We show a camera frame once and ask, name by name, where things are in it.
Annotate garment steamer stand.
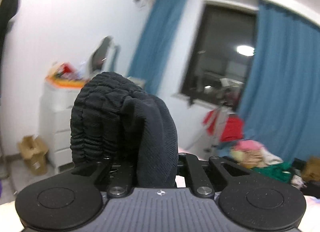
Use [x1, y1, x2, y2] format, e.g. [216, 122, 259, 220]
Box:
[184, 101, 233, 152]

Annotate red garment on steamer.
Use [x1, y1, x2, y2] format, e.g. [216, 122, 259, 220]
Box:
[202, 109, 244, 142]

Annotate wavy vanity mirror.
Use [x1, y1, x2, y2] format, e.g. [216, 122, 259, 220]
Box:
[88, 36, 120, 75]

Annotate white dressing table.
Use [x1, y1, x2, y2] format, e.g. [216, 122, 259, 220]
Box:
[39, 80, 81, 173]

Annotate dark window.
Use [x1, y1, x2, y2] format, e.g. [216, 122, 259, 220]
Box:
[181, 4, 257, 111]

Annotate cardboard box on floor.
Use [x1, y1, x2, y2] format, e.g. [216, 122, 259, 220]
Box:
[17, 136, 49, 176]

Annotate black sweatpants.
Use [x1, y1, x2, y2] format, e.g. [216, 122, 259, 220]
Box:
[70, 72, 178, 188]

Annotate blue curtain of window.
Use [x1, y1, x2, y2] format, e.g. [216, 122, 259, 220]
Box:
[238, 1, 319, 162]
[128, 0, 187, 95]

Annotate pile of colourful clothes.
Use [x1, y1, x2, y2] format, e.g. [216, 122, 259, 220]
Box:
[217, 140, 304, 189]

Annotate blue curtain left of window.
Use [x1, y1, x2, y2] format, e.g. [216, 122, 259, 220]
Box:
[128, 0, 187, 95]

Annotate blue curtain right of window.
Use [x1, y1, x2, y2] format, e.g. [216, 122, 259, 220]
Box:
[238, 1, 319, 162]

